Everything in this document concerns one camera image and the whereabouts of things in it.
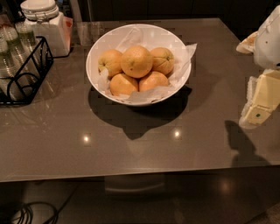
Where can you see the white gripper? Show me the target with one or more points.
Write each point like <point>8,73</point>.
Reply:
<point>268,44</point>

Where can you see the orange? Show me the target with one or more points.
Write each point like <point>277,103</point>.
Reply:
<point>136,61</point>
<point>122,84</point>
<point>152,80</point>
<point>110,60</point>
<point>163,60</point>

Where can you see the white paper bowl liner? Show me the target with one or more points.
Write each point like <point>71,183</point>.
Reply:
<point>183,62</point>

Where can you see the white ceramic bowl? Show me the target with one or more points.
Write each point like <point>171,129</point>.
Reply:
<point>151,33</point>

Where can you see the white ceramic lidded jar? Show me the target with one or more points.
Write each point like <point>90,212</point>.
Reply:
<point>46,20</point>

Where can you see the clear glass in rack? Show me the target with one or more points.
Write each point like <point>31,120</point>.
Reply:
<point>26,35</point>

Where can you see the black wire rack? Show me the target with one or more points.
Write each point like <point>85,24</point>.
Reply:
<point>22,75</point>

